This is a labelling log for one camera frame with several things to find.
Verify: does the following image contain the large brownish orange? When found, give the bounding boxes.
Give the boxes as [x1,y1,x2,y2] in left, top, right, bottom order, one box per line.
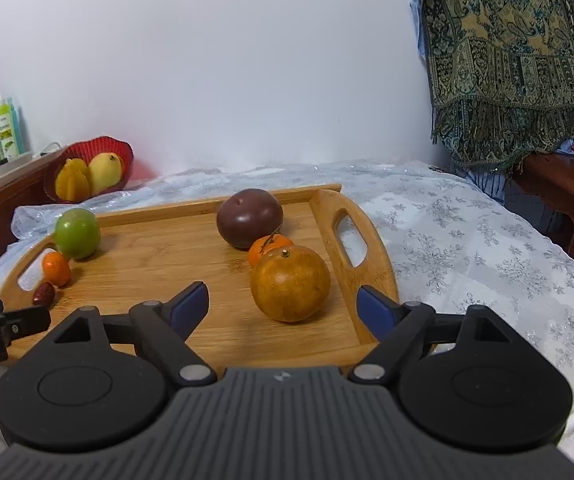
[250,245,331,323]

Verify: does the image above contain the red fruit bowl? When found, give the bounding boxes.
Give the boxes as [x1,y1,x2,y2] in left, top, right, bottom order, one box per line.
[43,135,134,205]

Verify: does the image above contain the green apple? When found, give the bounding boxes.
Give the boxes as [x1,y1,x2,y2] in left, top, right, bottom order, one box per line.
[54,208,102,261]

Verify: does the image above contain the green patterned fringed shawl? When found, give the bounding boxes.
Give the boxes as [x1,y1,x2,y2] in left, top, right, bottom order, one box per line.
[413,0,574,171]

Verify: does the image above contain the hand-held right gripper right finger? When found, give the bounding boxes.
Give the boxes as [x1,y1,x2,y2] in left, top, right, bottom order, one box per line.
[348,285,513,386]

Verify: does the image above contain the green label bottle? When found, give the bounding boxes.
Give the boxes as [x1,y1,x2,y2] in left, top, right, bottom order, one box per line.
[0,92,25,163]

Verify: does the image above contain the red date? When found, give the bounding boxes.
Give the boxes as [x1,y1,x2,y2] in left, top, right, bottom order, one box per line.
[33,281,56,307]

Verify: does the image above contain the dark purple passion fruit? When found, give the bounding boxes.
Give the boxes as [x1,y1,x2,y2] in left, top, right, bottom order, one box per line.
[216,188,284,250]

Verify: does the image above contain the small tangerine with stem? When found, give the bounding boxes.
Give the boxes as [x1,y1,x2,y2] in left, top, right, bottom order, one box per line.
[248,232,295,268]

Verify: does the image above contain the bamboo serving tray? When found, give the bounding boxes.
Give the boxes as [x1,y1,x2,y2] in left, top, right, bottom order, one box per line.
[0,183,400,368]

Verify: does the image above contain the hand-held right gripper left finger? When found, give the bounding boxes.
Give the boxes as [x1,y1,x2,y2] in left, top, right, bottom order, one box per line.
[54,281,218,388]

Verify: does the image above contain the dark wooden side table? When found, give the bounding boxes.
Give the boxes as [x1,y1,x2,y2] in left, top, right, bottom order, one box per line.
[504,152,574,281]

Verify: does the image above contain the yellow mango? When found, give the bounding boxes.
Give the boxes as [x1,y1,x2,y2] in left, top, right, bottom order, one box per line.
[88,152,124,195]

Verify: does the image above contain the yellow starfruit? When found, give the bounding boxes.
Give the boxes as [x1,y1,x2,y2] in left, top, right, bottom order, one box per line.
[55,158,92,201]

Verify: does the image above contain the white plastic tray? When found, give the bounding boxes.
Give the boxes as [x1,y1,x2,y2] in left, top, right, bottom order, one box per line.
[0,150,62,193]

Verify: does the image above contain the white snowflake tablecloth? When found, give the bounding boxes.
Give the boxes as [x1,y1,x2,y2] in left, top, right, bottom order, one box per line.
[0,160,574,461]

